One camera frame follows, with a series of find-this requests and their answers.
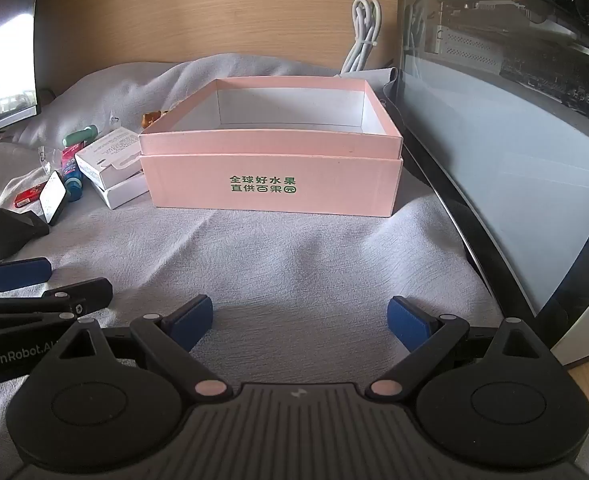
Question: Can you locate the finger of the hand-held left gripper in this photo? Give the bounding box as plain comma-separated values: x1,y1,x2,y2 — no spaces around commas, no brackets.
0,257,53,293
0,277,114,321

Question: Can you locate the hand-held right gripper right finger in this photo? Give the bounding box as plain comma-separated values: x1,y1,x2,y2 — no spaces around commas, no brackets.
367,296,550,403

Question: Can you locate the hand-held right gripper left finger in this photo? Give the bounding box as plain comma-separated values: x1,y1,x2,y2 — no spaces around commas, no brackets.
49,294,231,403

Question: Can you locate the black plastic nozzle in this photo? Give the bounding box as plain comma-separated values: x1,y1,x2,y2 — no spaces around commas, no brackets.
0,207,50,263

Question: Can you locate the red and blue packet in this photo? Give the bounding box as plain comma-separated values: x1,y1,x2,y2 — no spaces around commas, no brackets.
60,144,86,203

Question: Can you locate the white box with hang tab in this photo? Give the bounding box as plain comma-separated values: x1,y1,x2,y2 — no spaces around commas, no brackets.
74,127,142,186

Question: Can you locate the mint green plastic object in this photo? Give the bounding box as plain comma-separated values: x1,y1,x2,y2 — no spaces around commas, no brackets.
62,125,98,147

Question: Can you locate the pink cardboard box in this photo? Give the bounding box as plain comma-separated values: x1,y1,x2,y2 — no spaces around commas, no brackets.
138,76,405,218

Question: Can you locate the orange small object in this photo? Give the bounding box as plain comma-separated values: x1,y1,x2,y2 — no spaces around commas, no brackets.
142,110,169,131

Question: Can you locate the white card in black case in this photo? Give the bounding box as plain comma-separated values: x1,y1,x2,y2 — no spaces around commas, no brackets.
41,170,68,226

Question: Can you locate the plain white box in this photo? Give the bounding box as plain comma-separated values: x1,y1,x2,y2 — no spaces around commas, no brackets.
92,172,150,210

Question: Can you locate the white cloth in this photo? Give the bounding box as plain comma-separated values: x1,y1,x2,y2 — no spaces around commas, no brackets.
0,52,505,480

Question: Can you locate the clear plastic wrapper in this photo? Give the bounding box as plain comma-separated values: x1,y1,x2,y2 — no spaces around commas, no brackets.
37,144,65,173

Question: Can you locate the glass-sided computer case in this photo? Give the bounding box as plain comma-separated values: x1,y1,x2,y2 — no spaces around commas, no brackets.
395,0,589,367

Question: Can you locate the white coiled cable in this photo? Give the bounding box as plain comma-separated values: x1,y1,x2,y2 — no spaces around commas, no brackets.
325,0,383,76

